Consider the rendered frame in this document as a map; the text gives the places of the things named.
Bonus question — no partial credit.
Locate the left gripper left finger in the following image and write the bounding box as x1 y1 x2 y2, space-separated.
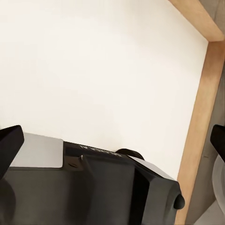
0 125 24 181

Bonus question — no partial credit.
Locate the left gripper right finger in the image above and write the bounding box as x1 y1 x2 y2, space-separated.
210 124 225 162

